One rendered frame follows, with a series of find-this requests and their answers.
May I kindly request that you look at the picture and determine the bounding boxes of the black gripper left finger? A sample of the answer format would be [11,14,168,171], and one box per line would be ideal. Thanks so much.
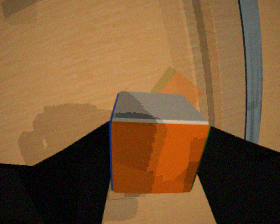
[0,121,111,224]

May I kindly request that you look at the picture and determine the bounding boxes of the blue and yellow cube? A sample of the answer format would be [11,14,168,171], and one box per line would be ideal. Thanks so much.
[109,91,211,194]

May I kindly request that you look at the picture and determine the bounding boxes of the clear glass wall panel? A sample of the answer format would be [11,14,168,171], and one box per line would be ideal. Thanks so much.
[210,0,263,144]

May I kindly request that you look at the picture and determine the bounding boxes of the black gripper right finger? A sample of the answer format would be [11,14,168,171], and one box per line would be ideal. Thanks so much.
[197,126,280,224]

